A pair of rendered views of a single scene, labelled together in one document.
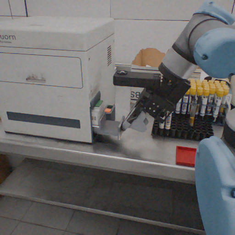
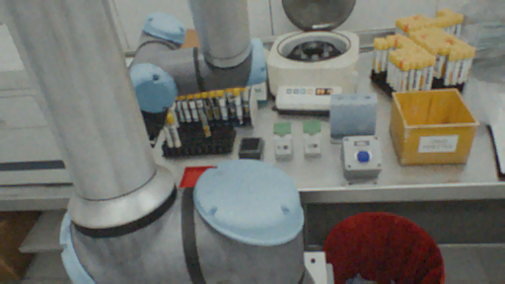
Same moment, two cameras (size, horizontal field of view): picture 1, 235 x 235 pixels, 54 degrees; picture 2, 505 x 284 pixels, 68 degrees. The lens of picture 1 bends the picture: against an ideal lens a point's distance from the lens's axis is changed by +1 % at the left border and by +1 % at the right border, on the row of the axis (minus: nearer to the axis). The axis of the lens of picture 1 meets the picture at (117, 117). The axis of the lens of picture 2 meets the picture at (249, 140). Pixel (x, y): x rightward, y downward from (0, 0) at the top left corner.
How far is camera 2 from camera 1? 37 cm
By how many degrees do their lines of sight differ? 9
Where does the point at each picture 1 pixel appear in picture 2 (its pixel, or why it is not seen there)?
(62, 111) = (38, 153)
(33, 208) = not seen: hidden behind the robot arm
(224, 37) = (138, 78)
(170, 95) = (152, 116)
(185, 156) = (192, 177)
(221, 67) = (150, 104)
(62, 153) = (53, 201)
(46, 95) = (13, 139)
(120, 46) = (134, 26)
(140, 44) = not seen: hidden behind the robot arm
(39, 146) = (26, 197)
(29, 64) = not seen: outside the picture
